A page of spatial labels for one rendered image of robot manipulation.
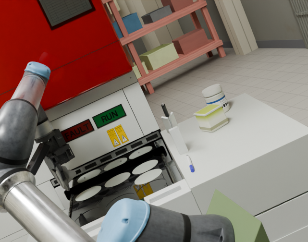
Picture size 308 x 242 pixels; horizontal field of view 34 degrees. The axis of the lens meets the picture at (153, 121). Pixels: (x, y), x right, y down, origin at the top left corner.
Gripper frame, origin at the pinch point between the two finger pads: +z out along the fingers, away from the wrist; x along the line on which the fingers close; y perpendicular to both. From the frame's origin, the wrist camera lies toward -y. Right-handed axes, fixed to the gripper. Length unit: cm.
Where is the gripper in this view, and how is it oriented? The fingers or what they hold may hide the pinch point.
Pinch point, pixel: (65, 188)
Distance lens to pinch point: 179.1
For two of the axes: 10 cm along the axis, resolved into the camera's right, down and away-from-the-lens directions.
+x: -5.4, 0.3, 8.4
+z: 4.1, 8.8, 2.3
